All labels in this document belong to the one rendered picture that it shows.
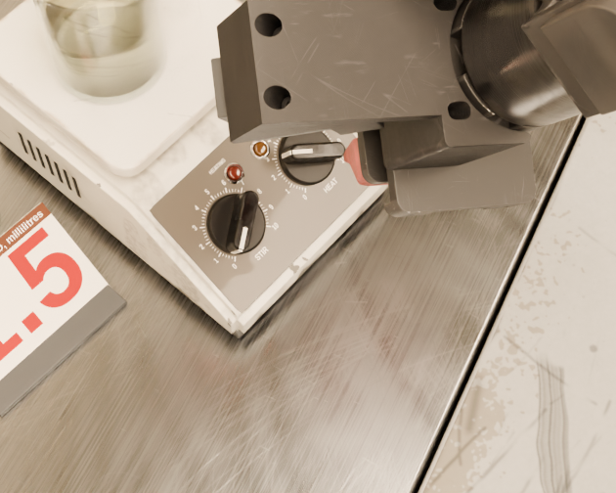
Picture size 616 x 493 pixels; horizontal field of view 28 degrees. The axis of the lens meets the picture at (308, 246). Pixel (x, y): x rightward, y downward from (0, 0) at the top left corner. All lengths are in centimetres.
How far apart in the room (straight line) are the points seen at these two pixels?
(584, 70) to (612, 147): 39
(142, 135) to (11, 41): 9
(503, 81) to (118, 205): 27
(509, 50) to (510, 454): 29
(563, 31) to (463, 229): 35
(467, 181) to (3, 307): 28
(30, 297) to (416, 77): 30
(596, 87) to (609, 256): 35
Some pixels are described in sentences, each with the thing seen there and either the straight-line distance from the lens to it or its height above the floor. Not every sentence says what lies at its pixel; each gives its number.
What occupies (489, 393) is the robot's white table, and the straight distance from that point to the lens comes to 66.
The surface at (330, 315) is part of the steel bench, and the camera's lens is 67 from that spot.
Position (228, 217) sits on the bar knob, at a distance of 64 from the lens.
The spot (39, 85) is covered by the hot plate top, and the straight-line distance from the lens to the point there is 65.
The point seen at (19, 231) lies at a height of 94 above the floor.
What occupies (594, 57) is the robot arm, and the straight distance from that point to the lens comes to 36.
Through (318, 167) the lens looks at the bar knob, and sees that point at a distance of 66.
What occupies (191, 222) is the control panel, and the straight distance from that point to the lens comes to 64.
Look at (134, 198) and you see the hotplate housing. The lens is 63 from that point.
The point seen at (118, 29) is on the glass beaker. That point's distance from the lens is 59.
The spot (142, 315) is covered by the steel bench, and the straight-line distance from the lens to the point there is 68.
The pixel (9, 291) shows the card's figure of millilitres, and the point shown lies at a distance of 67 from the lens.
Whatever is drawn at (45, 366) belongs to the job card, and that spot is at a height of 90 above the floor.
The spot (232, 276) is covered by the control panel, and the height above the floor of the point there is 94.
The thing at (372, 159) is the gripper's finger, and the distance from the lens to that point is 51.
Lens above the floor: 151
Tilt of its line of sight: 62 degrees down
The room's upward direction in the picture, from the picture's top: 2 degrees clockwise
